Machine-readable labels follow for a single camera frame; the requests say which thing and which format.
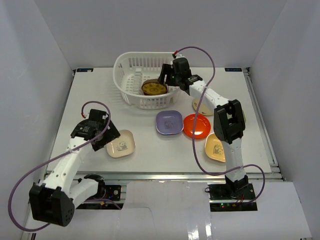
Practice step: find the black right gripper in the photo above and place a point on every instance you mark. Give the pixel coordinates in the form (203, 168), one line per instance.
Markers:
(166, 69)

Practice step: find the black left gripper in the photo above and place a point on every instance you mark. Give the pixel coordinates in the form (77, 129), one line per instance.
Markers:
(106, 137)

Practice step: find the brown square panda plate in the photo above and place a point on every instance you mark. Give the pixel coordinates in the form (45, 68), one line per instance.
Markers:
(152, 81)

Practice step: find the cream square panda plate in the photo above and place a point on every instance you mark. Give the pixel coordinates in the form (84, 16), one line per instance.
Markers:
(122, 146)

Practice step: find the yellow round patterned plate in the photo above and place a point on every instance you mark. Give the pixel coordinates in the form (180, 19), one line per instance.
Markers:
(154, 89)

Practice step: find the purple square panda plate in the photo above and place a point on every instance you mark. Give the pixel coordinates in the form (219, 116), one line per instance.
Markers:
(169, 122)

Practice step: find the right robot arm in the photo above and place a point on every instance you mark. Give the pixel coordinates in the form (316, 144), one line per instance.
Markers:
(228, 118)

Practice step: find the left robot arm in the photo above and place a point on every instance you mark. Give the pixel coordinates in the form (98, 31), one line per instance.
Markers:
(55, 199)

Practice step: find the white plastic bin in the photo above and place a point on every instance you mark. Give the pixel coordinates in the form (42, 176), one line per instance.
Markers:
(132, 69)

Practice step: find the beige round floral plate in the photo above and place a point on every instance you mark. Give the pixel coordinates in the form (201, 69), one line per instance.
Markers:
(203, 109)

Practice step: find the orange round plate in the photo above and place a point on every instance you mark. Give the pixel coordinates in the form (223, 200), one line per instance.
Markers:
(201, 127)

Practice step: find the yellow square panda plate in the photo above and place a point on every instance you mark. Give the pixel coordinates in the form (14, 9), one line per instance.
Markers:
(214, 148)

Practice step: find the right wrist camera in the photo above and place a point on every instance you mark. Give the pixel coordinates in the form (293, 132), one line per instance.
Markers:
(176, 54)

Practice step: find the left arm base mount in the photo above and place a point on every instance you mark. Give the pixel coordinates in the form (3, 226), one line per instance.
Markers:
(112, 192)

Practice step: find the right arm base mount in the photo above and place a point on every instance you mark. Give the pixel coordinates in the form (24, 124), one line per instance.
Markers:
(223, 199)

